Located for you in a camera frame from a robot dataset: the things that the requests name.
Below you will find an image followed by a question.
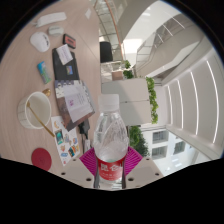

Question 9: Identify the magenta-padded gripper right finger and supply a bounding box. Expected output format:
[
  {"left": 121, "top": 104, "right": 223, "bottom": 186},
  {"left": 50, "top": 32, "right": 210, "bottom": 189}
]
[{"left": 123, "top": 145, "right": 165, "bottom": 188}]

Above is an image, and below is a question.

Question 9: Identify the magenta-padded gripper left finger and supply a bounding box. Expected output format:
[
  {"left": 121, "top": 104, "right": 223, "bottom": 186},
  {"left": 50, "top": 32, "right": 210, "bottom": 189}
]
[{"left": 59, "top": 147, "right": 99, "bottom": 190}]

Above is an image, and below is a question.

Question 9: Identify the clear red-labelled water bottle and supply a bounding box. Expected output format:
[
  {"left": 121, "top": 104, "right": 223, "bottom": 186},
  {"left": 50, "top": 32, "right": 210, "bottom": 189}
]
[{"left": 92, "top": 93, "right": 130, "bottom": 191}]

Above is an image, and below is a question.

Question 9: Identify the green hedge row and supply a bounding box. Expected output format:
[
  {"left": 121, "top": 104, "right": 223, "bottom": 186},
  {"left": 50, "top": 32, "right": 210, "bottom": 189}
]
[{"left": 128, "top": 124, "right": 150, "bottom": 158}]

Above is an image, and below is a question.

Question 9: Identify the colourful sticker sheet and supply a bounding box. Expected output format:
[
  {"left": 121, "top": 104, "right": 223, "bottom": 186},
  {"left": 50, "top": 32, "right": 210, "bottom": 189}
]
[{"left": 50, "top": 115, "right": 81, "bottom": 167}]

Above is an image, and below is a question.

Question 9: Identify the flat round red coaster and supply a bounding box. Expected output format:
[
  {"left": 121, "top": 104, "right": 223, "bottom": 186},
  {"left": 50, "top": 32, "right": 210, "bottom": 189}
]
[{"left": 31, "top": 147, "right": 53, "bottom": 172}]

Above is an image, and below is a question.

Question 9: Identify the gold spoon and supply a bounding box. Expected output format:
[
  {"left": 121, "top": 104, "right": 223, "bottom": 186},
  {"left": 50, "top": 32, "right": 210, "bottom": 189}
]
[{"left": 25, "top": 101, "right": 56, "bottom": 138}]

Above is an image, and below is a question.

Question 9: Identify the open booklet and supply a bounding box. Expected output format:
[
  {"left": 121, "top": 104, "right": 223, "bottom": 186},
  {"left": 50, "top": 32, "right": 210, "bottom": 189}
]
[{"left": 54, "top": 79, "right": 96, "bottom": 132}]

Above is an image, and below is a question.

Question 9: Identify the white grid-pattern mug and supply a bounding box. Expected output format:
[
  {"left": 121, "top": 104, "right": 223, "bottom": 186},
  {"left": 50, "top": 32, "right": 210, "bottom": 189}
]
[{"left": 17, "top": 87, "right": 53, "bottom": 130}]

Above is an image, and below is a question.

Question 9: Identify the wooden planter with plants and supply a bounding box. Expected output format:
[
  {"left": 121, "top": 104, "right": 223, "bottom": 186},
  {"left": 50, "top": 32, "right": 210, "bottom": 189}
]
[{"left": 111, "top": 59, "right": 134, "bottom": 81}]

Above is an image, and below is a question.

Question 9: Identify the black notebook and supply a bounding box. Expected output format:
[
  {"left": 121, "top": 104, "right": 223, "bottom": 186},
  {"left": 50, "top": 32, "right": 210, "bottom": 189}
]
[{"left": 51, "top": 46, "right": 80, "bottom": 82}]

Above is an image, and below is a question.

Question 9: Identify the small teal pack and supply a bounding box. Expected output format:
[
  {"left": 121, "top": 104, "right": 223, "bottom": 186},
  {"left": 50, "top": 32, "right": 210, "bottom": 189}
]
[{"left": 36, "top": 60, "right": 52, "bottom": 85}]

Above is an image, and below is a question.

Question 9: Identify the white card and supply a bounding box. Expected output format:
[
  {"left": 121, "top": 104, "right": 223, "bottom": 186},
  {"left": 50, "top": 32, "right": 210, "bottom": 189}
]
[{"left": 55, "top": 43, "right": 74, "bottom": 66}]

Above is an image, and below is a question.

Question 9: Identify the black chair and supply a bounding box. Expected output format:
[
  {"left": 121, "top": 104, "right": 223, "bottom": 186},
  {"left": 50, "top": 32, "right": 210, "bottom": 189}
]
[{"left": 99, "top": 41, "right": 114, "bottom": 64}]

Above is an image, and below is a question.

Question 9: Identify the small red-black box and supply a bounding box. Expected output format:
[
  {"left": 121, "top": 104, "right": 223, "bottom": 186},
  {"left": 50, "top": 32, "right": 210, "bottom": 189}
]
[{"left": 62, "top": 33, "right": 77, "bottom": 50}]

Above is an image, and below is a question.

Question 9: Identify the white computer mouse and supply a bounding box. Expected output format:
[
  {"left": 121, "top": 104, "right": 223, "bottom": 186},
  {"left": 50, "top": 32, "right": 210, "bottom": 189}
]
[{"left": 29, "top": 31, "right": 51, "bottom": 53}]

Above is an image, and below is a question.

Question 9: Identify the small white oval case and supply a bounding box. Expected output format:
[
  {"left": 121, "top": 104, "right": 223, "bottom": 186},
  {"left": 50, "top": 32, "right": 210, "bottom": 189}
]
[{"left": 47, "top": 25, "right": 65, "bottom": 37}]

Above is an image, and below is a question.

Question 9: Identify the white paper slip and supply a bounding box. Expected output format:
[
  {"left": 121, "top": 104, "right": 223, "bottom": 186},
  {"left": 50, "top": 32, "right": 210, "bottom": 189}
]
[{"left": 84, "top": 7, "right": 93, "bottom": 20}]

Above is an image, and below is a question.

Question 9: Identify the black cable bundle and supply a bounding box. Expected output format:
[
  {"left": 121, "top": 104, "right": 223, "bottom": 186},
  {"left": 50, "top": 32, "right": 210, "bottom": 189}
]
[{"left": 77, "top": 119, "right": 93, "bottom": 154}]

